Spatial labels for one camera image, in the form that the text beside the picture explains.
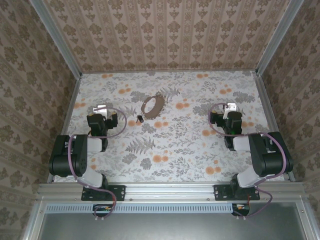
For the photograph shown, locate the grey sheet metal panel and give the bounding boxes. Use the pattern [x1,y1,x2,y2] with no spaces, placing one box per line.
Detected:
[22,212,320,240]

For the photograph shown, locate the aluminium table side rail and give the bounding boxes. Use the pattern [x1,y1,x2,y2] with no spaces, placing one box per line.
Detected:
[252,71,296,183]
[47,73,83,183]

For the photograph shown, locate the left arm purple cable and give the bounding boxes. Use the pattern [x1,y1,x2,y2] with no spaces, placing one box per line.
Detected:
[67,106,128,222]

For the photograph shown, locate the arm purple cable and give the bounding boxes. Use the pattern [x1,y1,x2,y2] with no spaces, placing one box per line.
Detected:
[207,102,288,222]
[67,106,128,222]

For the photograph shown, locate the thin aluminium table edge rail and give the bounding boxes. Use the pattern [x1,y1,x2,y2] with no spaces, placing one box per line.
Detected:
[81,70,258,75]

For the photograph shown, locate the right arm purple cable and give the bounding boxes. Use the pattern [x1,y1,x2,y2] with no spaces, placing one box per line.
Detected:
[207,102,288,222]

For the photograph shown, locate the black cable connector box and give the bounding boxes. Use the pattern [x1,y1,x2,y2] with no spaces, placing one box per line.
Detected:
[231,202,251,217]

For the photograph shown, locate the long aluminium base rail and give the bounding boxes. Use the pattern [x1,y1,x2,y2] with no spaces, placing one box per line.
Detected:
[37,181,308,202]

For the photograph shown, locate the aluminium frame post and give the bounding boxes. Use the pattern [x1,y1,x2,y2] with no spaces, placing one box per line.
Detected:
[255,0,306,76]
[28,0,83,78]

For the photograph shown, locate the grey slotted cable duct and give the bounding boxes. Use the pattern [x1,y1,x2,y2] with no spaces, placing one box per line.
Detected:
[45,201,252,214]

